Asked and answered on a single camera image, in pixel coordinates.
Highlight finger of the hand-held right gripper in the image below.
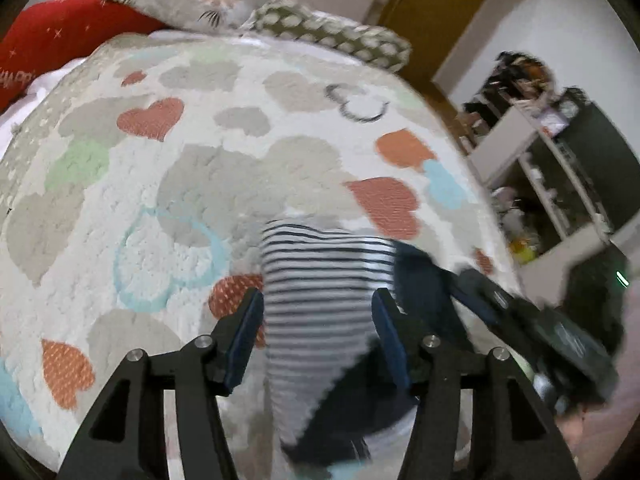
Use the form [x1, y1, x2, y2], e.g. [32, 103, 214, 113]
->
[449, 269, 533, 343]

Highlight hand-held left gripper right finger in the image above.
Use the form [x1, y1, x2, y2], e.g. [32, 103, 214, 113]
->
[371, 288, 582, 480]

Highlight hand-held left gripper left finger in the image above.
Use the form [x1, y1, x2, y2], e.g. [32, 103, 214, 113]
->
[57, 287, 265, 480]

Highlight navy striped pants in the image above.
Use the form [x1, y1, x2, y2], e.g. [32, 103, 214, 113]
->
[260, 219, 481, 467]

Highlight white shelf unit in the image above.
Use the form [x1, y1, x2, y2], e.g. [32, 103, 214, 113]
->
[457, 50, 640, 273]

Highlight white heart-patterned quilt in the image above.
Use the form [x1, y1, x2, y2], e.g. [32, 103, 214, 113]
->
[0, 30, 523, 480]

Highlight black flat panel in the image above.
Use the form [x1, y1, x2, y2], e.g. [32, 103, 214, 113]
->
[557, 89, 640, 233]

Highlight green dotted pillow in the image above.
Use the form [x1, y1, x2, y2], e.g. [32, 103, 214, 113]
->
[240, 0, 413, 73]

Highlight brown wooden door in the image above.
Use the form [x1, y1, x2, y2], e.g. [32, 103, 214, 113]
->
[377, 0, 502, 43]

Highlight white bed sheet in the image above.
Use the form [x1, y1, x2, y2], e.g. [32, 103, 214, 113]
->
[0, 57, 88, 153]

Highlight long red pillow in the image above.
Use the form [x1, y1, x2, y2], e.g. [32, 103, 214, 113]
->
[0, 0, 168, 111]

